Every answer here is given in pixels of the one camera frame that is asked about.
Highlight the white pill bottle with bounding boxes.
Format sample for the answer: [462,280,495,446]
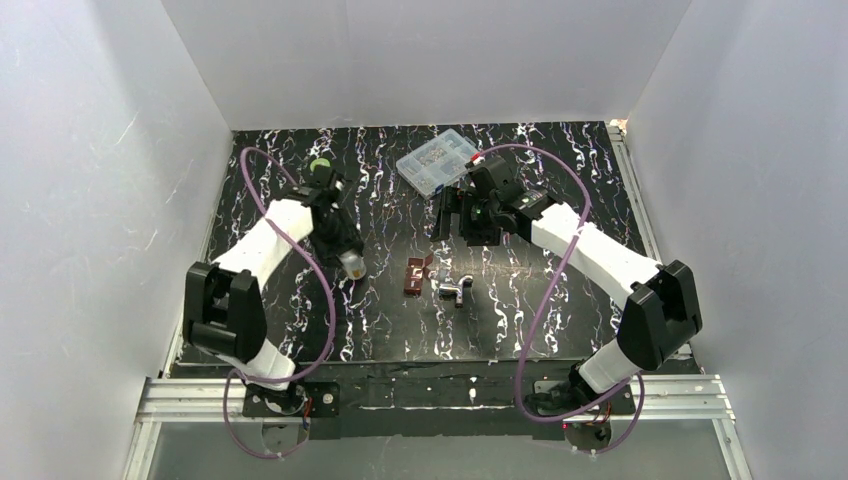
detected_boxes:
[338,249,367,280]

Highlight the red weekly pill organizer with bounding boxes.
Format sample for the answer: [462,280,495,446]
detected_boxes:
[403,254,433,297]

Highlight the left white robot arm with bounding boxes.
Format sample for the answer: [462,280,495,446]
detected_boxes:
[182,158,367,392]

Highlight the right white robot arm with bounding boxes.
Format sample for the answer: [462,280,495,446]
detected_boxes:
[431,156,703,402]

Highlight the clear plastic compartment box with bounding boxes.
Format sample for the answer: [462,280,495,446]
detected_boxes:
[396,129,477,199]

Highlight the green capped dark bottle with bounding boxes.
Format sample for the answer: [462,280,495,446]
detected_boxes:
[309,157,332,171]

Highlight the chrome metal faucet fitting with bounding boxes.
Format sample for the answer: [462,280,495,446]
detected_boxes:
[437,275,474,309]

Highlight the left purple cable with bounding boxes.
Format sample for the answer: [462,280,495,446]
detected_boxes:
[223,146,338,461]

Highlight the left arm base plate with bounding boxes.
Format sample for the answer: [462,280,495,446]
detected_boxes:
[242,381,340,453]

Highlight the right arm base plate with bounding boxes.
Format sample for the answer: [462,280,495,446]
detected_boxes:
[520,381,645,457]

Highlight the aluminium frame rail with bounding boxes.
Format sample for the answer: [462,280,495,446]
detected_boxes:
[126,121,749,479]

